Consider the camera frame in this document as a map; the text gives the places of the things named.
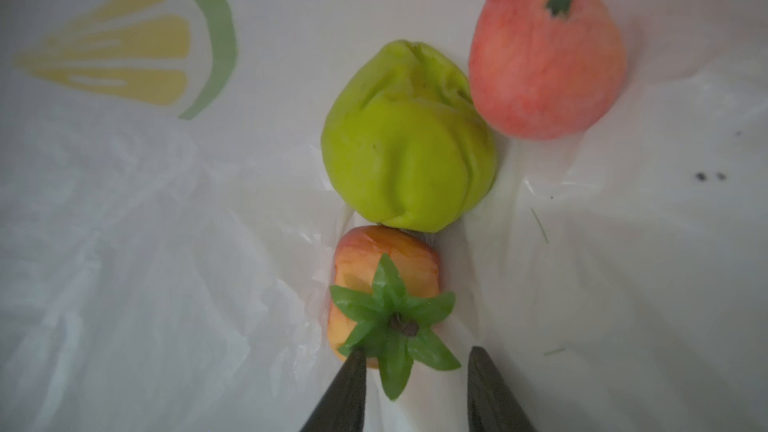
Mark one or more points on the peach fake fruit green leaves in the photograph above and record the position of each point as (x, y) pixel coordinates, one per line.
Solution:
(386, 298)

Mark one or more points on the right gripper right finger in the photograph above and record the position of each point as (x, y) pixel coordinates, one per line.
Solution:
(491, 405)

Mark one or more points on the red fake apple green stem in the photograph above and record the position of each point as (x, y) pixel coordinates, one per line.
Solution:
(545, 69)

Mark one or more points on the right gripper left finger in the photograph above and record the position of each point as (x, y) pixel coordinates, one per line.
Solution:
(342, 407)

